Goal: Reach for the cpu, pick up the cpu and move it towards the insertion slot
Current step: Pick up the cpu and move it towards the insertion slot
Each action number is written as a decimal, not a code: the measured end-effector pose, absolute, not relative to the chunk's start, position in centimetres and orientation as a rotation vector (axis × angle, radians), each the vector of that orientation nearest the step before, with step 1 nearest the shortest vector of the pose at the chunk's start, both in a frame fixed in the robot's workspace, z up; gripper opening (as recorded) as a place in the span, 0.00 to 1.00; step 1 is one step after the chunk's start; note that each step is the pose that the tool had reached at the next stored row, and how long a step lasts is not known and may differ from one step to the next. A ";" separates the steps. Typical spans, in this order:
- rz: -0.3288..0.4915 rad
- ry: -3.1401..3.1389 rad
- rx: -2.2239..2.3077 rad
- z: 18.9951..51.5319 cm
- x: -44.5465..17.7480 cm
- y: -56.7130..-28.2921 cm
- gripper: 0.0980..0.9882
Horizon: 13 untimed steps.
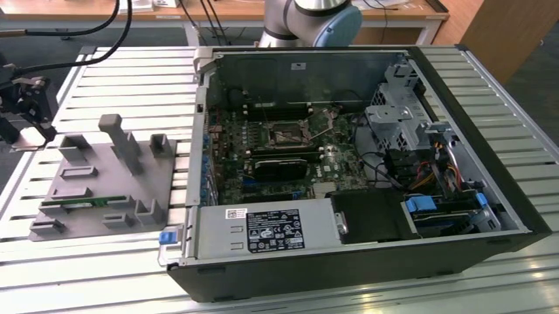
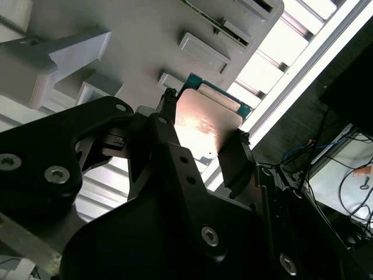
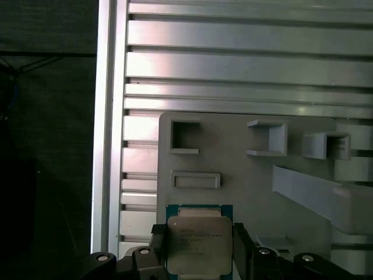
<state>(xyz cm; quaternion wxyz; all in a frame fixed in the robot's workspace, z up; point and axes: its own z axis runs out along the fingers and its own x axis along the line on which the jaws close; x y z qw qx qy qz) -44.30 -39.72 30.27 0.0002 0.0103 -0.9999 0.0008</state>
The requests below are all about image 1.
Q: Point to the hard disk in blue carrier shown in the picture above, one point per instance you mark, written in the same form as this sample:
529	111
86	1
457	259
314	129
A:
422	206

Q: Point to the silver chipset heatsink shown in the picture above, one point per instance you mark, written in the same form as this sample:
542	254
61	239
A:
326	189

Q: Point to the green RAM stick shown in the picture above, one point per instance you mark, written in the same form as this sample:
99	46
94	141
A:
83	201

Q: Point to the grey parts rack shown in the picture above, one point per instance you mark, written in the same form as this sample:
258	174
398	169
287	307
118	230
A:
87	183

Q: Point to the silver drive cage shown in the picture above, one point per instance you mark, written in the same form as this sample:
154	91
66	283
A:
393	124

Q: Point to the silver power supply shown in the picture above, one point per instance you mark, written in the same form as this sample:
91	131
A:
218	229

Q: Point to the green motherboard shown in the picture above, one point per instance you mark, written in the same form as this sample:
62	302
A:
338	157

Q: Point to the CPU socket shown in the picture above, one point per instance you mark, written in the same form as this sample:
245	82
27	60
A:
286	137

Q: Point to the black graphics card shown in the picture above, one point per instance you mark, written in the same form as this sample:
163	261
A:
279	170

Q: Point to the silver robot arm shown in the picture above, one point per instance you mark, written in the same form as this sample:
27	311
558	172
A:
306	23

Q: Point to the blue case latch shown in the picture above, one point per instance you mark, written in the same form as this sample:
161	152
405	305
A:
169	237

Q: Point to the black RAM slot bank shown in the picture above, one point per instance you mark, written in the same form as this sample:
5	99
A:
275	112
283	153

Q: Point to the black PC case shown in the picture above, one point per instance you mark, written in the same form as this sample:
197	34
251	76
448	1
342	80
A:
306	281

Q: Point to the wooden desk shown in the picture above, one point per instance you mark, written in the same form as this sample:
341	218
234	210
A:
406	15

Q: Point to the wooden cabinet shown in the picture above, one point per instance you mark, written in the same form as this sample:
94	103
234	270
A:
512	32

